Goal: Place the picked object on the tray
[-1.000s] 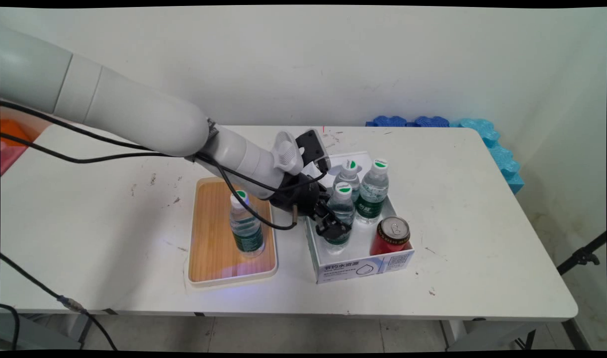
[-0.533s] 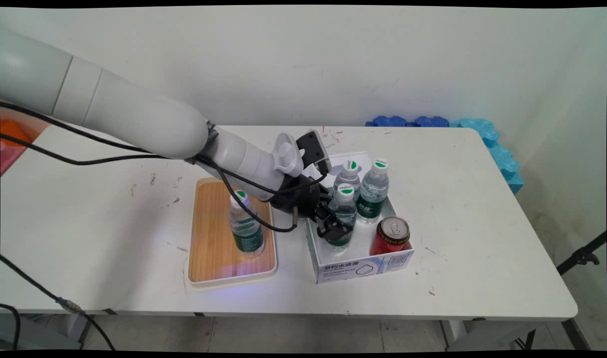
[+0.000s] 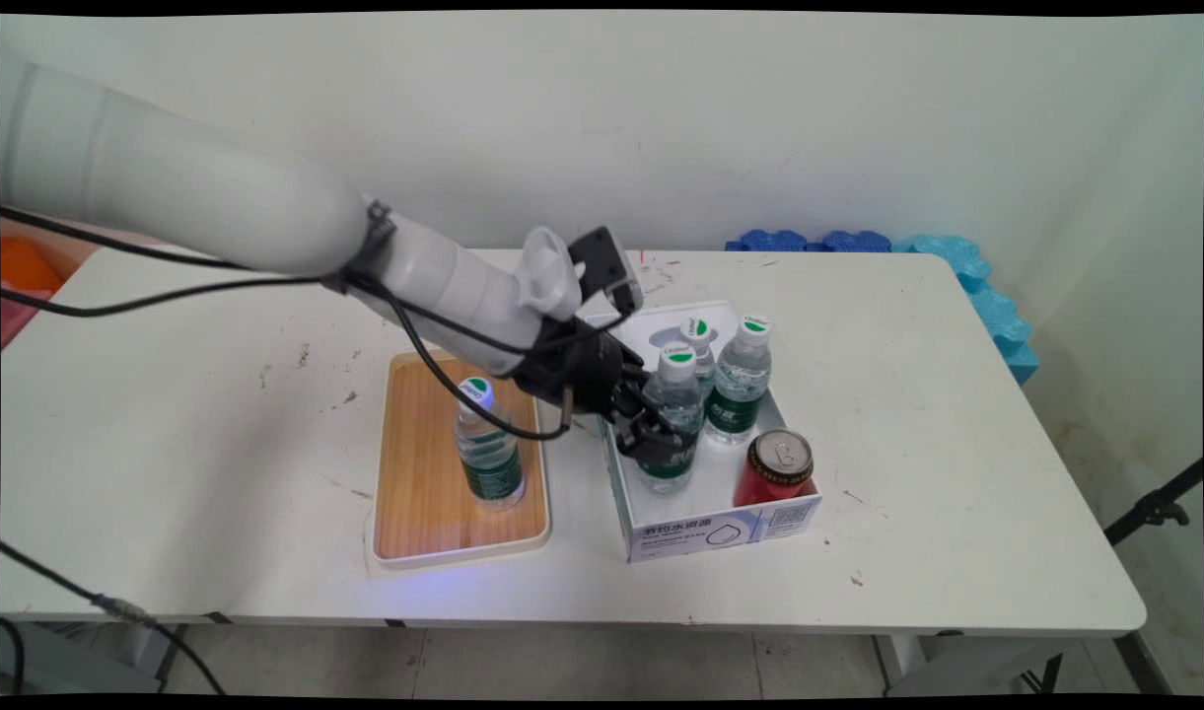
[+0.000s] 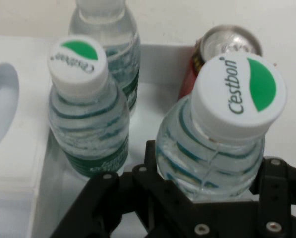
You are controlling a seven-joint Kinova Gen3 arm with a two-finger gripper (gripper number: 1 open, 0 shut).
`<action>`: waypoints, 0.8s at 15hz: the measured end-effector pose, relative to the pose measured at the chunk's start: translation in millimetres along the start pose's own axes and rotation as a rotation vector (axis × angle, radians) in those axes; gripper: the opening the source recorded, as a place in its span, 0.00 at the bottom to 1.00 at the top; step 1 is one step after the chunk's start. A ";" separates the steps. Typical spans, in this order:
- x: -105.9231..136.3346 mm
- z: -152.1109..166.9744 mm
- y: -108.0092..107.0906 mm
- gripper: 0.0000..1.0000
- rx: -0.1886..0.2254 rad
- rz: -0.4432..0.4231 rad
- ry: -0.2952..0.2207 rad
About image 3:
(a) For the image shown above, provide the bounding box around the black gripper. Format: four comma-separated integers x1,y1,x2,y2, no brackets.
511,323,697,466

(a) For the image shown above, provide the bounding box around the water bottle green label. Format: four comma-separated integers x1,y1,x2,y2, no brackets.
453,376,527,514
636,343,707,495
703,314,773,446
678,316,719,397

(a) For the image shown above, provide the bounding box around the white cardboard box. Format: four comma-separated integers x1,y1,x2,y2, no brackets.
583,300,824,565

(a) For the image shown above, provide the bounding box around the red drink can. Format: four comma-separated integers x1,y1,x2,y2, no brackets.
733,428,817,509

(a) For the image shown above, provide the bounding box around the wooden tray with cream rim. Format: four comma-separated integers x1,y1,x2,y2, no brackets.
372,350,553,571

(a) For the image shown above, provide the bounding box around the dark blue foam mat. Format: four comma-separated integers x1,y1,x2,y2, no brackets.
725,229,894,253

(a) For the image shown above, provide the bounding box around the light blue foam mat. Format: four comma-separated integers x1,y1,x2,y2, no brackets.
892,234,1041,388

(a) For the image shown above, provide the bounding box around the grey table leg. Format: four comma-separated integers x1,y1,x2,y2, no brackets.
873,634,1068,697
0,621,186,696

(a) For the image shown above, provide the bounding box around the black tripod leg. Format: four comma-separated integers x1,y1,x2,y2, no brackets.
1102,459,1204,548

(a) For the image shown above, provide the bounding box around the orange object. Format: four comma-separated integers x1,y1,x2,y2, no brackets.
0,235,65,294

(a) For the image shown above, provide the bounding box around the pink object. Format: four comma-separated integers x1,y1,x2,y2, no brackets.
0,286,55,348

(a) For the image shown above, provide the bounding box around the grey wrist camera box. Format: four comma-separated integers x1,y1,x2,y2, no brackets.
565,226,646,319

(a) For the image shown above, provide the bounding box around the black cable with metal plug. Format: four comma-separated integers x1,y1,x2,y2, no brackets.
0,274,575,442

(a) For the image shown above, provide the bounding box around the black camera cable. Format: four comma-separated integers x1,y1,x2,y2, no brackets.
0,205,644,358

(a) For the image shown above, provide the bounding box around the black cable below table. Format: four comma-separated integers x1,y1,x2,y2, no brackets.
0,540,230,697

